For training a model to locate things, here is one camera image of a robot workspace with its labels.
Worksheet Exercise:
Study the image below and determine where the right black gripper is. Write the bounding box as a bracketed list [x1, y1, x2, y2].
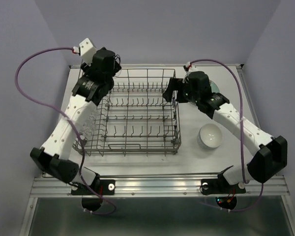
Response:
[162, 77, 200, 104]

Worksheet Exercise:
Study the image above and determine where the light green flower plate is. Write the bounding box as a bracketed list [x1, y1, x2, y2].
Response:
[190, 80, 220, 106]

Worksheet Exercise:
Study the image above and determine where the white ribbed bowl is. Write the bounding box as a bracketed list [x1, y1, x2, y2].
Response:
[197, 123, 223, 149]

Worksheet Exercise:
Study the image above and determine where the clear glass cup back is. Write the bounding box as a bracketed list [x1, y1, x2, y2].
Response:
[112, 65, 122, 78]

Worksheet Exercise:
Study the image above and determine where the clear glass cup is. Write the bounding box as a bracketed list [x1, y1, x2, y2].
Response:
[80, 117, 96, 137]
[112, 65, 122, 78]

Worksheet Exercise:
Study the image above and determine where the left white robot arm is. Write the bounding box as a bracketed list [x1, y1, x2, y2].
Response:
[30, 48, 121, 194]

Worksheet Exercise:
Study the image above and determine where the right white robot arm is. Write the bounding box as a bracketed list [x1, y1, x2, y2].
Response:
[162, 71, 288, 192]

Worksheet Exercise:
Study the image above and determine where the clear glass cup front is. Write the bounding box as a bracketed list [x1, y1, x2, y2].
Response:
[80, 117, 96, 137]

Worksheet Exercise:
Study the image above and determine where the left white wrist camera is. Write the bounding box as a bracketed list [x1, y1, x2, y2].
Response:
[72, 38, 97, 64]

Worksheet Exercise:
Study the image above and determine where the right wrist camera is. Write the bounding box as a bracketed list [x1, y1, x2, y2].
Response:
[183, 62, 199, 77]

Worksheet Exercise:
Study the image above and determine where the grey wire dish rack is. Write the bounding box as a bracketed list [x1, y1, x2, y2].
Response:
[73, 67, 181, 156]

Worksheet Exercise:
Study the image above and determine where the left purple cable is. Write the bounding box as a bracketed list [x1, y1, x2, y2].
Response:
[15, 46, 118, 217]

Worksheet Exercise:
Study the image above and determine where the aluminium mounting rail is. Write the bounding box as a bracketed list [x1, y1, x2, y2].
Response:
[30, 175, 291, 197]

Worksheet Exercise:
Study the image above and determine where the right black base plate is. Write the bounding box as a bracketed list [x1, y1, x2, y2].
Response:
[200, 178, 246, 196]

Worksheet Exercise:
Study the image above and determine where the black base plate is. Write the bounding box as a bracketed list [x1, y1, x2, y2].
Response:
[71, 179, 116, 196]
[200, 178, 246, 196]

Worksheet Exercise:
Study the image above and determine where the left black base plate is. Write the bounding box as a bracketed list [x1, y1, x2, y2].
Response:
[71, 179, 116, 196]

